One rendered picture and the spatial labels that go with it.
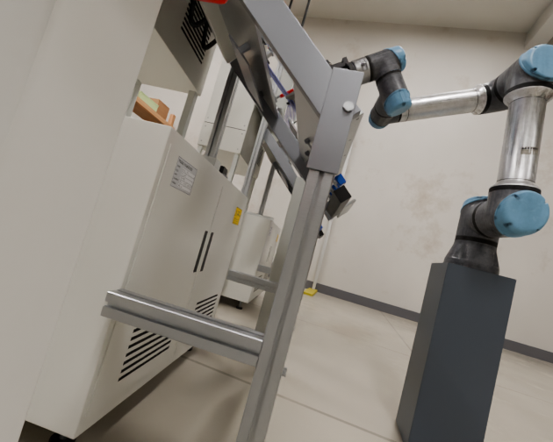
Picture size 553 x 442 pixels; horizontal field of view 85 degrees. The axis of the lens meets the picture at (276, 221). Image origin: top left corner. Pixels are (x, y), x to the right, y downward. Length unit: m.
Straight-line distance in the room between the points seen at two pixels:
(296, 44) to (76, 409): 0.73
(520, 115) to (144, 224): 1.00
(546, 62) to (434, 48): 4.41
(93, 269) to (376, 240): 4.01
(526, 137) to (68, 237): 1.05
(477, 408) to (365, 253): 3.41
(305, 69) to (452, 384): 0.91
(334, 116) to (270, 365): 0.39
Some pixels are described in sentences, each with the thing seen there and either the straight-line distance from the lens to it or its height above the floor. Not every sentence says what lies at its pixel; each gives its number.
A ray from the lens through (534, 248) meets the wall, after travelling 4.93.
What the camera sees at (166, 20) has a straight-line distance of 1.20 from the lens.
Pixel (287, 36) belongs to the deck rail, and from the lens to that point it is 0.64.
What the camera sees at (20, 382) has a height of 0.36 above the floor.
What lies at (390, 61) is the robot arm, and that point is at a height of 1.06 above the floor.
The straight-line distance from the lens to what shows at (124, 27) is 0.21.
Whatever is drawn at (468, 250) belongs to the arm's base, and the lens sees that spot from 1.09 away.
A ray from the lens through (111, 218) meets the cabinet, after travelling 0.61.
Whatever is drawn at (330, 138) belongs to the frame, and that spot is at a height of 0.64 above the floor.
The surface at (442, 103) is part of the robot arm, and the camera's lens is 1.18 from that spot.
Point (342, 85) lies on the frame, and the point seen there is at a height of 0.73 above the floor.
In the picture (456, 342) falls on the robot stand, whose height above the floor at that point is 0.33.
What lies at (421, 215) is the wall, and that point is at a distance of 4.53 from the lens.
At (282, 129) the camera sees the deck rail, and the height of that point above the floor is 0.93.
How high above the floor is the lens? 0.46
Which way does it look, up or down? 5 degrees up
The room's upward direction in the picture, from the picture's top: 15 degrees clockwise
